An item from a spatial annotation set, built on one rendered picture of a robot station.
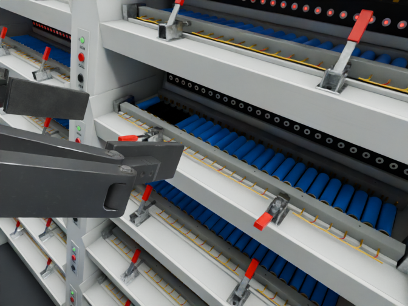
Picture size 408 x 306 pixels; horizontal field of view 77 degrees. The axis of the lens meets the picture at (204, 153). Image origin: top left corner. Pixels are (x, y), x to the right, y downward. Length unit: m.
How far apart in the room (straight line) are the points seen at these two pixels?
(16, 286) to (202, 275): 1.08
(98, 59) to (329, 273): 0.54
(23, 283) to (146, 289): 0.85
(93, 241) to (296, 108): 0.67
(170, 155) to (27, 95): 0.14
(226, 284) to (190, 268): 0.07
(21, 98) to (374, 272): 0.43
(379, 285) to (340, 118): 0.21
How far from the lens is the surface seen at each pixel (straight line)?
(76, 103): 0.29
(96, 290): 0.98
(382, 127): 0.33
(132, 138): 0.47
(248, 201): 0.42
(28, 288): 1.48
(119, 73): 0.63
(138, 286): 0.75
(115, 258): 0.80
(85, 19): 0.62
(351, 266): 0.41
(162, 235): 0.59
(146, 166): 0.16
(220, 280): 0.55
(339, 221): 0.42
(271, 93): 0.35
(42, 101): 0.28
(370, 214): 0.46
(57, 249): 1.10
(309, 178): 0.47
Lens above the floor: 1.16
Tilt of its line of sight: 24 degrees down
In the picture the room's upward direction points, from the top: 15 degrees clockwise
